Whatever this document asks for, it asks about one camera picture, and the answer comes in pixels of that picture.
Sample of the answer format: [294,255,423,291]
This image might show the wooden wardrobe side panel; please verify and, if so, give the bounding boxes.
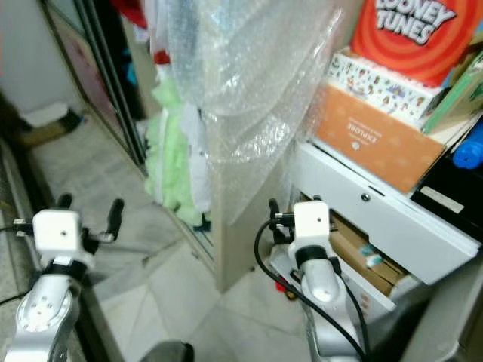
[211,98,318,293]

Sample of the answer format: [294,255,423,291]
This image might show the red toy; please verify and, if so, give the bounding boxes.
[274,275,299,299]

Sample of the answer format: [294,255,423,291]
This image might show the cardboard box with white lid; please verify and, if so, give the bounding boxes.
[19,104,84,148]

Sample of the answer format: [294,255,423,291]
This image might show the light green ruffled dress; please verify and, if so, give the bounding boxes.
[145,75,201,227]

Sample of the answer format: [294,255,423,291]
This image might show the brown cardboard box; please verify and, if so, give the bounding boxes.
[302,196,412,295]

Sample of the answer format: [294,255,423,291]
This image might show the white hanging garment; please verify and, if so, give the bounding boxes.
[181,98,212,216]

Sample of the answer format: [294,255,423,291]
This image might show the white cabinet drawer front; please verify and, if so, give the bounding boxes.
[294,142,483,286]

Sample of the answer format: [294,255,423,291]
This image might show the orange cardboard box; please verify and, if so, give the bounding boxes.
[315,84,445,193]

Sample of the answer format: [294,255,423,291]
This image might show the clear bubble wrap sheet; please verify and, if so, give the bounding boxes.
[166,0,355,227]

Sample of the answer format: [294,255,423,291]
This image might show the grey robot left knee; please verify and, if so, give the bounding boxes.
[140,341,195,362]

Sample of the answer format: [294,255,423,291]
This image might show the sliding wardrobe door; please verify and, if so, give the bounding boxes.
[45,0,150,168]

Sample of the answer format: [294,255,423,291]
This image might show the white patterned box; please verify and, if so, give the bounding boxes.
[328,49,450,125]

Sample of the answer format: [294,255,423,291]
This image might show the black box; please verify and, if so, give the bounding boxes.
[411,155,483,242]

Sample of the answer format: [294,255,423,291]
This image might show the blue bottle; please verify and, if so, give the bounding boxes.
[453,140,483,170]

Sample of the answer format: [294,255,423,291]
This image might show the green book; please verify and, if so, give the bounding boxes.
[423,49,483,137]

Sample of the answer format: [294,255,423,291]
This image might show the red Looney Tunes box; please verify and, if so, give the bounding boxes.
[351,0,483,87]

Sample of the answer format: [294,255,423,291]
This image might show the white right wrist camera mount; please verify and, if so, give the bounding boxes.
[293,200,331,250]

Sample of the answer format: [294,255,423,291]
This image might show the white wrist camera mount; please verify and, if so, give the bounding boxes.
[33,210,93,261]
[293,200,331,250]

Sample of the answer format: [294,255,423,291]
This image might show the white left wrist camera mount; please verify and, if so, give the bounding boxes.
[33,210,93,261]

